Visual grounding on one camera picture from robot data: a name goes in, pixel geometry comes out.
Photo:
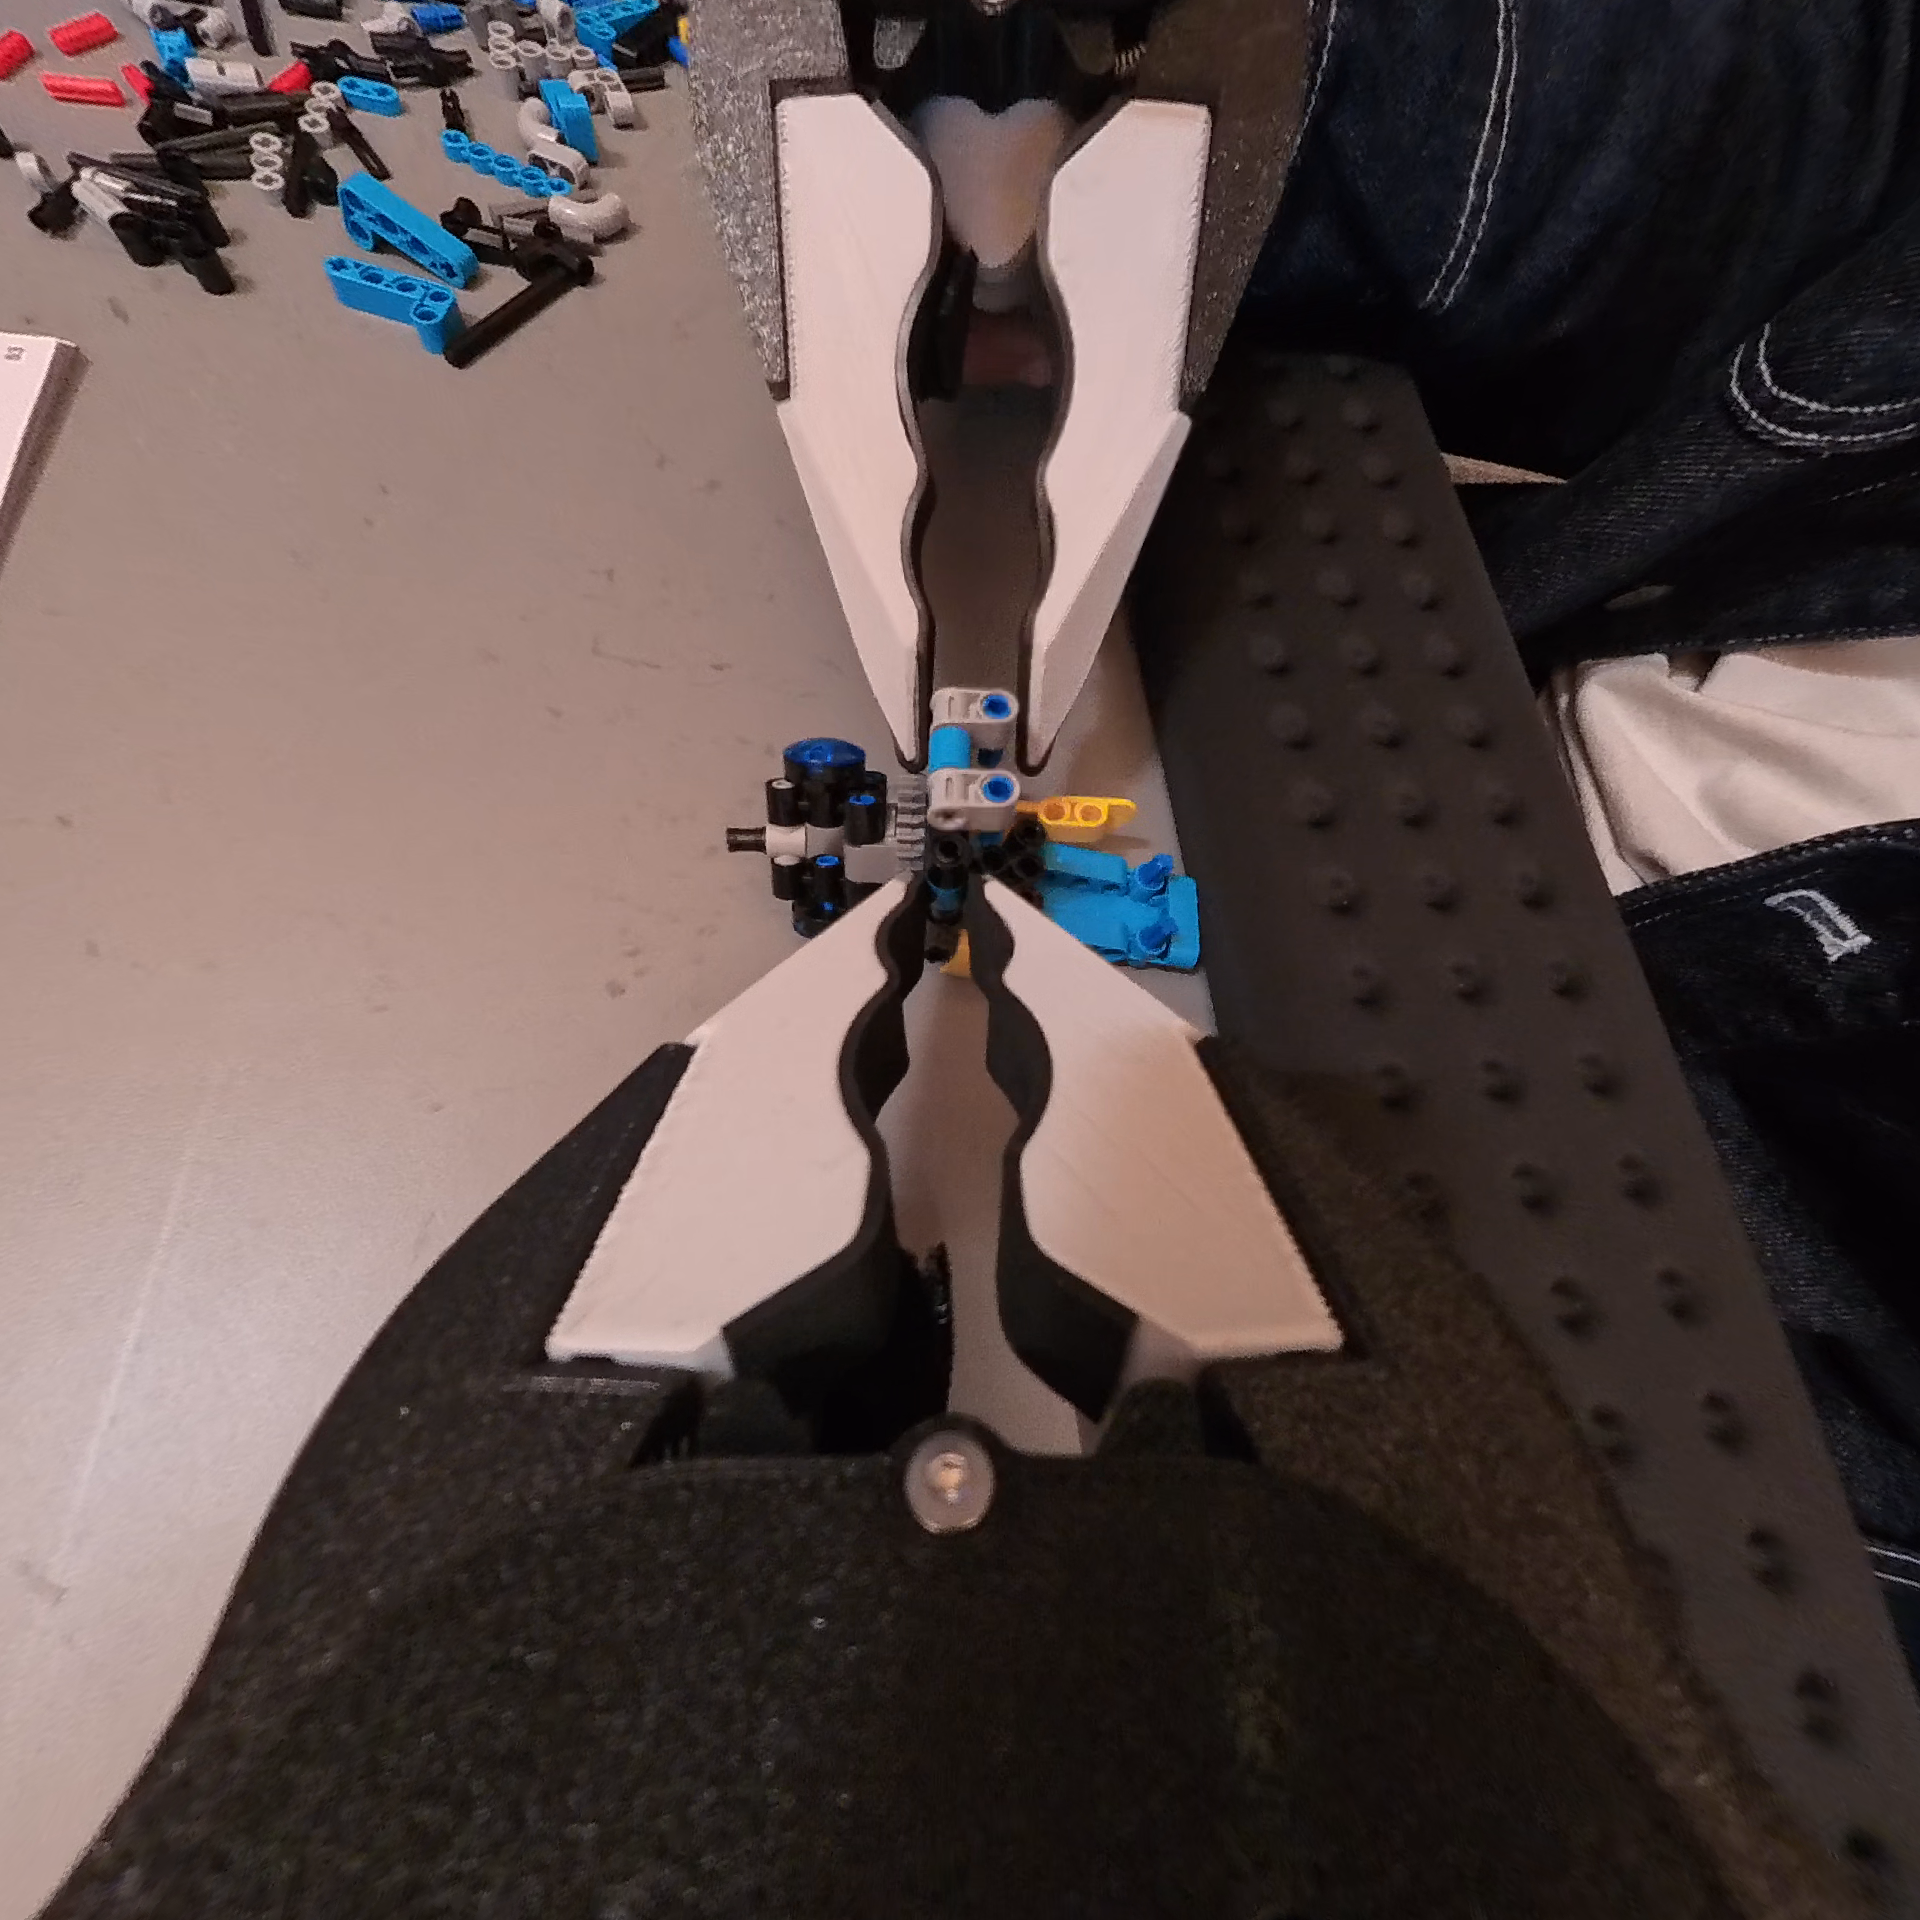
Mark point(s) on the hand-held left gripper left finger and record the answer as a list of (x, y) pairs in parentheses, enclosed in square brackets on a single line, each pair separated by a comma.
[(720, 1200)]

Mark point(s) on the person's denim jacket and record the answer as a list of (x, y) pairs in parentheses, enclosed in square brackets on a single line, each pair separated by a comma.
[(1802, 1200)]

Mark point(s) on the black studded mat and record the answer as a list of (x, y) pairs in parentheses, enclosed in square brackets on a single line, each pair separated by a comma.
[(1501, 1052)]

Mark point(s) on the grey desk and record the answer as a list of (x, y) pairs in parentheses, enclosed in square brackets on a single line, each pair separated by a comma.
[(363, 900)]

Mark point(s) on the black gear brick assembly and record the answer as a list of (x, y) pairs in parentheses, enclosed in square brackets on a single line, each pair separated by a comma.
[(843, 826)]

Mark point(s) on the pile of small brick parts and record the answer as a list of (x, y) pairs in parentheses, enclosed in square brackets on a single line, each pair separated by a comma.
[(363, 151)]

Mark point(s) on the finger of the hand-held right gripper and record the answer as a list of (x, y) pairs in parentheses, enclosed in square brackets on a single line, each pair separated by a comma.
[(851, 331), (1134, 331)]

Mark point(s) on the blue yellow brick assembly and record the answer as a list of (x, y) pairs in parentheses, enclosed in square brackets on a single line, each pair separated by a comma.
[(1125, 895)]

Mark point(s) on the person's right forearm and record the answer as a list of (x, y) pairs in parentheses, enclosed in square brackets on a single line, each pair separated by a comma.
[(1563, 181)]

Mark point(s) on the person's white shirt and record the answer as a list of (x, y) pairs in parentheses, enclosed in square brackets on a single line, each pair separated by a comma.
[(1741, 749)]

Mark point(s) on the building instruction booklet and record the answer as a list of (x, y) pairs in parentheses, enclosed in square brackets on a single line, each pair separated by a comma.
[(31, 435)]

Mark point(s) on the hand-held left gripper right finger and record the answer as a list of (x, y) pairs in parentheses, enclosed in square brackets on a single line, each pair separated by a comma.
[(1172, 1200)]

